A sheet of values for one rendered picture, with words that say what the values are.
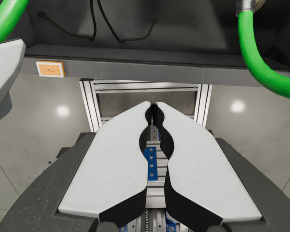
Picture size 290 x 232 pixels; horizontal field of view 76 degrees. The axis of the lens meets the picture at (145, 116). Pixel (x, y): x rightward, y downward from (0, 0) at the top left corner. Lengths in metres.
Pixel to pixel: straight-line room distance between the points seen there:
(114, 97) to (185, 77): 0.91
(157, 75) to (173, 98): 0.87
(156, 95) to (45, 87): 0.88
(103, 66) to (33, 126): 1.56
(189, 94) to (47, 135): 1.32
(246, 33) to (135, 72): 0.25
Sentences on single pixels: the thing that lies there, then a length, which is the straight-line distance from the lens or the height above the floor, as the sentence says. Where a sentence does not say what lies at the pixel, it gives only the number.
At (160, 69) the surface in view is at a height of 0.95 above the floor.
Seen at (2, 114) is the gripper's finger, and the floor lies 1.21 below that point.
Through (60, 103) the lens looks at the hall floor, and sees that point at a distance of 1.68.
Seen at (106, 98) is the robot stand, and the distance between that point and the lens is 1.30.
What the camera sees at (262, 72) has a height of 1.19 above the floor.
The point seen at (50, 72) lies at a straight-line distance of 0.45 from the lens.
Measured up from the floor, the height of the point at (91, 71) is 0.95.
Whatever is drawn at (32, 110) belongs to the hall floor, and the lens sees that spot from 1.83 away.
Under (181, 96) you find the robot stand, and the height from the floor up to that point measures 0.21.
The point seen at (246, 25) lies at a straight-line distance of 0.23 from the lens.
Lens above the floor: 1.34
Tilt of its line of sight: 58 degrees down
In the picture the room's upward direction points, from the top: 179 degrees counter-clockwise
